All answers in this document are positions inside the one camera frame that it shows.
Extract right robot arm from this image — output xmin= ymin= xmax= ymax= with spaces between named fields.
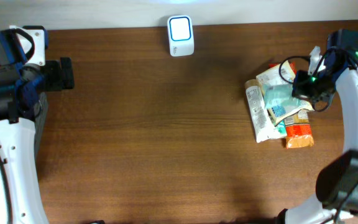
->
xmin=274 ymin=29 xmax=358 ymax=224

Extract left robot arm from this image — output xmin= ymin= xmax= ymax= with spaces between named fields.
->
xmin=0 ymin=26 xmax=75 ymax=223

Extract spaghetti pack orange ends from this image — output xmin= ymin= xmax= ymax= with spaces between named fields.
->
xmin=269 ymin=63 xmax=314 ymax=149

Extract yellow snack bag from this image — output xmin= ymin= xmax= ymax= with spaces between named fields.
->
xmin=256 ymin=62 xmax=313 ymax=120

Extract teal tissue pack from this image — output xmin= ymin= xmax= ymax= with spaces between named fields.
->
xmin=269 ymin=116 xmax=287 ymax=139

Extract cream tube brown cap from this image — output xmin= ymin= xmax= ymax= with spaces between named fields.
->
xmin=244 ymin=79 xmax=271 ymax=143

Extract white barcode scanner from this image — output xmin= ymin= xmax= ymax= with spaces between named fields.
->
xmin=167 ymin=15 xmax=195 ymax=57

